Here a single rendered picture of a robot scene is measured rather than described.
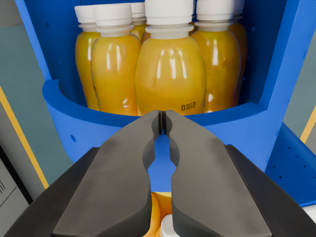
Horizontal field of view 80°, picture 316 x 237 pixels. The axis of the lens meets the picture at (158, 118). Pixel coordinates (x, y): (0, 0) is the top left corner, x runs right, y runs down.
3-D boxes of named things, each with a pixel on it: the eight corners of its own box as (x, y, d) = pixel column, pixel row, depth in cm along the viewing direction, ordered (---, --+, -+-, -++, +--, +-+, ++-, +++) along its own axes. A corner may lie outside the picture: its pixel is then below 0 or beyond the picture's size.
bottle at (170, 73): (138, 167, 27) (118, 23, 18) (180, 151, 30) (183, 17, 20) (158, 207, 22) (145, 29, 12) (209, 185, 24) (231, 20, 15)
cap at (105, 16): (126, 22, 22) (124, 4, 21) (138, 25, 19) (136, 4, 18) (92, 26, 21) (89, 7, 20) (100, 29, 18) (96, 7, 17)
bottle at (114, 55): (146, 136, 34) (134, 19, 24) (164, 161, 28) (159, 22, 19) (106, 149, 31) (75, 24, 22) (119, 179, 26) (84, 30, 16)
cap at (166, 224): (156, 231, 33) (156, 225, 32) (171, 215, 35) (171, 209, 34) (173, 248, 31) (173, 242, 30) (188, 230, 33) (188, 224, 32)
